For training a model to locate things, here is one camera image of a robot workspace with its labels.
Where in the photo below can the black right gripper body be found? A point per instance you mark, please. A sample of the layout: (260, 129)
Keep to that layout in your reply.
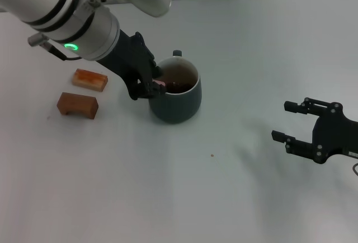
(332, 133)

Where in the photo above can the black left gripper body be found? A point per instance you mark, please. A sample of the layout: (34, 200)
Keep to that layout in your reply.
(126, 61)

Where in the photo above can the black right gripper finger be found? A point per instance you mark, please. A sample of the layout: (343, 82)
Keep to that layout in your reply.
(313, 107)
(300, 145)

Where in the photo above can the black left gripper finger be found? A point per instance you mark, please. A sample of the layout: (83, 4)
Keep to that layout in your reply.
(146, 58)
(145, 90)

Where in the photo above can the dark grey ceramic mug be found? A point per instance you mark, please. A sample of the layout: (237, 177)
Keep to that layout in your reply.
(179, 105)

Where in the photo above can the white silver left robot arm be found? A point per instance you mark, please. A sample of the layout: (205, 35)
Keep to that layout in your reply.
(56, 5)

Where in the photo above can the light stained wooden block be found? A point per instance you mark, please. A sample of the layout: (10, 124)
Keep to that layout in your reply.
(89, 80)

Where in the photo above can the dark brown wooden block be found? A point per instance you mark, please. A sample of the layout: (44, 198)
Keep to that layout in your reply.
(78, 104)

